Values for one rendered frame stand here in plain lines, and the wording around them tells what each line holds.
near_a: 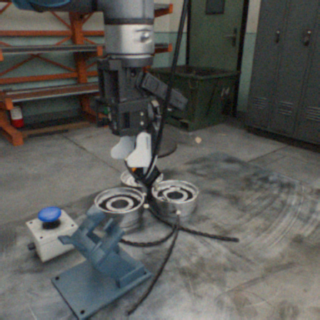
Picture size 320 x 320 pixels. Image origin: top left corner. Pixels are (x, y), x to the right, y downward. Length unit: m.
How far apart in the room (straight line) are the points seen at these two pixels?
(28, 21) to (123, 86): 3.96
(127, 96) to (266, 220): 0.39
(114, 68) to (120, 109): 0.06
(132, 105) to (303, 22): 3.06
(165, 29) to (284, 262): 5.06
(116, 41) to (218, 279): 0.40
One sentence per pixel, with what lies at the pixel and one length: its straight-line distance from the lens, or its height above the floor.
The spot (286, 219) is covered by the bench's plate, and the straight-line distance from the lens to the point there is 0.71.
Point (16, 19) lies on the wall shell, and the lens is 4.37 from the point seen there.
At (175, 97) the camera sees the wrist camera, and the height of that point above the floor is 1.06.
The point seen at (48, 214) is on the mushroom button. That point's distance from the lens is 0.57.
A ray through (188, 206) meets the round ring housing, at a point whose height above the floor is 0.83.
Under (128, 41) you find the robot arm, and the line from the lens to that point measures 0.47.
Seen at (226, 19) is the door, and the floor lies 1.28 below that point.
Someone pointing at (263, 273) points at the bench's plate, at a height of 0.80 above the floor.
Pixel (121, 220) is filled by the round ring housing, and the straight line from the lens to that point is 0.62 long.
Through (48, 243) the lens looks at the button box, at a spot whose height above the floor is 0.83.
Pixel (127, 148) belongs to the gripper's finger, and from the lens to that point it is 0.56.
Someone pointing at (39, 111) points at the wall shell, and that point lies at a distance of 4.50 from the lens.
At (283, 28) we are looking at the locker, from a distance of 3.55.
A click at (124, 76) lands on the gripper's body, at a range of 0.48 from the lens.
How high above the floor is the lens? 1.17
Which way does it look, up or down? 25 degrees down
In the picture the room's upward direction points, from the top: straight up
